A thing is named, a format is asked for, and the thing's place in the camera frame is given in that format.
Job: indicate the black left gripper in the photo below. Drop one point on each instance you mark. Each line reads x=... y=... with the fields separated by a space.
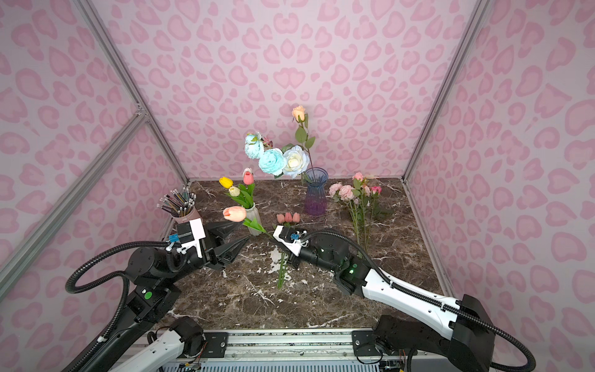
x=211 y=248

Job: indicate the purple glass vase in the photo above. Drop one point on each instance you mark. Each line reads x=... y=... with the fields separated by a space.
x=315 y=199

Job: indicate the small pink twin rose stem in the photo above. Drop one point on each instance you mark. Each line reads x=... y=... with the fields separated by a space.
x=349 y=196

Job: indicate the light pink double peony stem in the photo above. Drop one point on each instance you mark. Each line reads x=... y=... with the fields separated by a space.
x=362 y=207

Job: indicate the salmon pink rose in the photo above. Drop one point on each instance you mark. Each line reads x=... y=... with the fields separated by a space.
x=359 y=179

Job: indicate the magenta rose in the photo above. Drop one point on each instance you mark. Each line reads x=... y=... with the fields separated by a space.
x=378 y=210

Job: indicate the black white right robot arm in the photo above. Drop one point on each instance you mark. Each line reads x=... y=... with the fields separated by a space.
x=354 y=272

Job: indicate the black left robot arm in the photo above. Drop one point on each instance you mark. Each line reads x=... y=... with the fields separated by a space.
x=149 y=284

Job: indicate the white ribbed vase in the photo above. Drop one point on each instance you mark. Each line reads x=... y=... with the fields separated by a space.
x=253 y=216

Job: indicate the pink pen cup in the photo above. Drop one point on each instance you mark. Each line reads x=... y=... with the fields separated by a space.
x=191 y=214

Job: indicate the tulip bunch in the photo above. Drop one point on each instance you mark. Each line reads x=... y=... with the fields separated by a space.
x=241 y=193

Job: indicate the white rose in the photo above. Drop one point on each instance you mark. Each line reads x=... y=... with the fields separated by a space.
x=296 y=161

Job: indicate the yellow peach rose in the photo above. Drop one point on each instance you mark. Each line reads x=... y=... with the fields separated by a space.
x=302 y=134

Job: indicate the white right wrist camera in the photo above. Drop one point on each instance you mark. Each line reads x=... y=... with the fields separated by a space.
x=289 y=235

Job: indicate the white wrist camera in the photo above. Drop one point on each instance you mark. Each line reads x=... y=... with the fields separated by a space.
x=289 y=235
x=188 y=238

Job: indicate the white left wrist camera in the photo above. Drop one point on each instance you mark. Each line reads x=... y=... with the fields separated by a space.
x=188 y=238

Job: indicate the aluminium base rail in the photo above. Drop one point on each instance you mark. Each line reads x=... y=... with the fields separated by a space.
x=288 y=351

